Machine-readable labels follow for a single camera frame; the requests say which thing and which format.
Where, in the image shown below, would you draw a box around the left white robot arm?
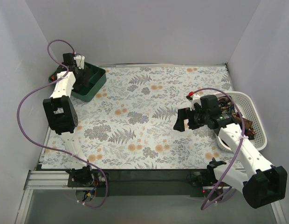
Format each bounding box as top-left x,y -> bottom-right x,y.
43,70 -> 95,187

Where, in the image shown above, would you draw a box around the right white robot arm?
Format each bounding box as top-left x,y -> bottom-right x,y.
173,108 -> 287,209

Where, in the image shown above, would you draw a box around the dark floral ties in basket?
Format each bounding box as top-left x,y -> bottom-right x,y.
216,96 -> 256,140

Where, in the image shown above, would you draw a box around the green divided organizer tray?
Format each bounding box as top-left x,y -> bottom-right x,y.
43,63 -> 106,105

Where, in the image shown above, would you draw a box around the white perforated plastic basket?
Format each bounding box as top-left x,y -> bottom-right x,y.
215,91 -> 267,151

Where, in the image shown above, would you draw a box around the floral patterned table mat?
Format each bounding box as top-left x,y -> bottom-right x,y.
41,66 -> 257,170

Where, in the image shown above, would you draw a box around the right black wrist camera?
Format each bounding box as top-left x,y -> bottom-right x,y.
200,95 -> 222,116

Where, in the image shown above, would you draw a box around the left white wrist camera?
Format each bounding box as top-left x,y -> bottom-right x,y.
74,54 -> 85,70

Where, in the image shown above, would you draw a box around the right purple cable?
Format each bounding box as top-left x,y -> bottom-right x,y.
187,87 -> 247,210

